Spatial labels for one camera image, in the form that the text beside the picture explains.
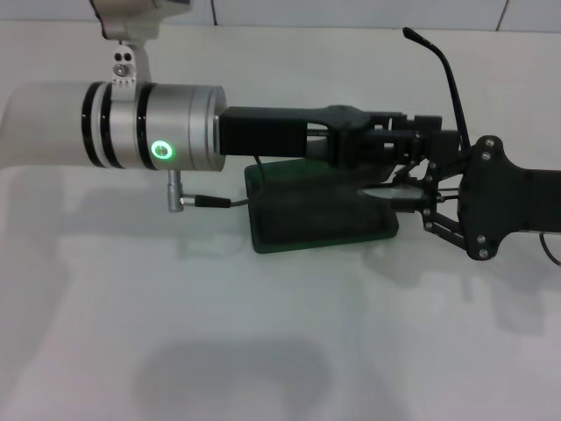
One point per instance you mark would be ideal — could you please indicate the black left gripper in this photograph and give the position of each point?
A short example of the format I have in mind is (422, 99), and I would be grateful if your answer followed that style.
(271, 131)

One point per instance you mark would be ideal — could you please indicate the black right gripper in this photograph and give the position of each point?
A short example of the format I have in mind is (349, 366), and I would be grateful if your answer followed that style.
(504, 201)

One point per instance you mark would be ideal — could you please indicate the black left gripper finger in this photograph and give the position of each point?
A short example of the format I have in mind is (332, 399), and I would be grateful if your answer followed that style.
(442, 142)
(427, 123)

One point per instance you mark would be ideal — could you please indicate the black glasses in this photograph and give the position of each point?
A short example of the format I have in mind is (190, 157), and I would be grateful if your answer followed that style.
(385, 194)

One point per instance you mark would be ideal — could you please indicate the green glasses case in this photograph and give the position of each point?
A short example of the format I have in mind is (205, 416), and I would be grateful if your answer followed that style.
(307, 228)

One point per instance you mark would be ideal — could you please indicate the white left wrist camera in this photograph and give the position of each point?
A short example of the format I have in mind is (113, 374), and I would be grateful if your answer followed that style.
(131, 17)

